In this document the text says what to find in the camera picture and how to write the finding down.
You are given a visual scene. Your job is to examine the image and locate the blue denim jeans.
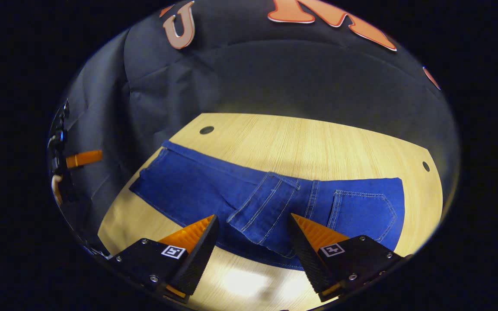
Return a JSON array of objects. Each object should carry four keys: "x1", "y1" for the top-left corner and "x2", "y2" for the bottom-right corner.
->
[{"x1": 129, "y1": 140, "x2": 406, "y2": 271}]

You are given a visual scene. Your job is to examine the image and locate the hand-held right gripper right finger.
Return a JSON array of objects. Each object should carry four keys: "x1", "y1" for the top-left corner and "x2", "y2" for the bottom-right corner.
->
[{"x1": 290, "y1": 213, "x2": 409, "y2": 303}]

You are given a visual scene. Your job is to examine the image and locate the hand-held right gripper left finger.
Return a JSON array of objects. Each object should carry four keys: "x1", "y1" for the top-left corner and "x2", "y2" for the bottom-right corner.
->
[{"x1": 108, "y1": 215, "x2": 220, "y2": 303}]

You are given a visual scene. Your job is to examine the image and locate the black backdrop cloth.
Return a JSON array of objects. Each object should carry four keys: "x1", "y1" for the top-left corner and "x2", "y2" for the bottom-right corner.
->
[{"x1": 54, "y1": 0, "x2": 462, "y2": 256}]

